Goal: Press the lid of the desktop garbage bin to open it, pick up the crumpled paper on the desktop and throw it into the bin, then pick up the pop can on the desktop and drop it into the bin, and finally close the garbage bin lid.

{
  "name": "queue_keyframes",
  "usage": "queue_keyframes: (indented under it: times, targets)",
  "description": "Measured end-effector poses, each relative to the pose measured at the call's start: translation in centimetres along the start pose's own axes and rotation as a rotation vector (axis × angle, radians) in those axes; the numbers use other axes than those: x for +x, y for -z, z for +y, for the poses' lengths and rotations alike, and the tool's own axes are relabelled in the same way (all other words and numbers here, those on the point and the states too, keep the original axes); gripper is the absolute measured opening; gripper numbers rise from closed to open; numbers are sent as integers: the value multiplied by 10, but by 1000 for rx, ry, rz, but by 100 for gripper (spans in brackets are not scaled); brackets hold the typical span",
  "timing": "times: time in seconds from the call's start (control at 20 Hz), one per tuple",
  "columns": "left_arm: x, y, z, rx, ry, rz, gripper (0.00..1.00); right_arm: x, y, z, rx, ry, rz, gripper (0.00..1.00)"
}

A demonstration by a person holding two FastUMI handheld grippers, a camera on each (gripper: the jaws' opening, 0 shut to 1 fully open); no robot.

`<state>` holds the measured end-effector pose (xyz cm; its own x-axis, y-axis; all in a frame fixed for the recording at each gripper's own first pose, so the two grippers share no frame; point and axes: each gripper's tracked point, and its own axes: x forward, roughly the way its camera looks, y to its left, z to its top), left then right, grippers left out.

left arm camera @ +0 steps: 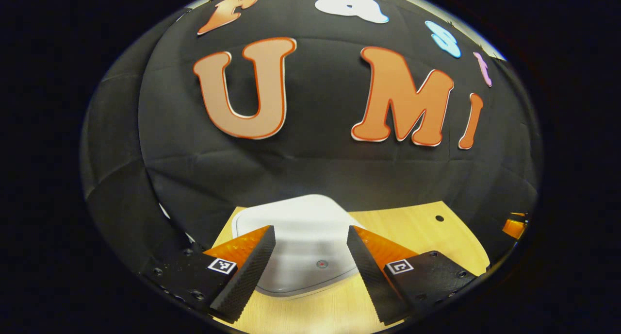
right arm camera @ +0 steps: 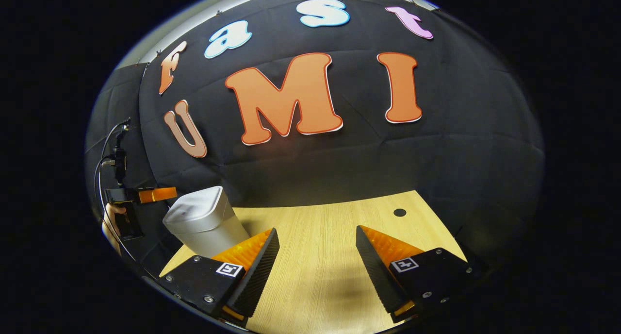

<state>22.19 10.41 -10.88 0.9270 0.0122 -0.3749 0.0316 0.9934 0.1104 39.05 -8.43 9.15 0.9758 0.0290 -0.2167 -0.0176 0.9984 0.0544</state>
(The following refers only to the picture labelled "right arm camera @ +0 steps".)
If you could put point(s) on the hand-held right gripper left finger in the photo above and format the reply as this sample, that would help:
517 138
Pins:
252 280

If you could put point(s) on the wooden desktop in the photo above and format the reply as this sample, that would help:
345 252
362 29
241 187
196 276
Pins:
315 275

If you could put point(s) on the round black desk grommet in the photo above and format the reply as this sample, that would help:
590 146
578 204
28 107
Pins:
399 212

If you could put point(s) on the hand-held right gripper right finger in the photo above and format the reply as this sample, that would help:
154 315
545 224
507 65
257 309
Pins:
376 275

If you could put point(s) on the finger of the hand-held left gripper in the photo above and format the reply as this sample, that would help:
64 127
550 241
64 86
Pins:
155 194
128 222

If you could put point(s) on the white desktop garbage bin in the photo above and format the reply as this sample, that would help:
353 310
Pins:
204 217

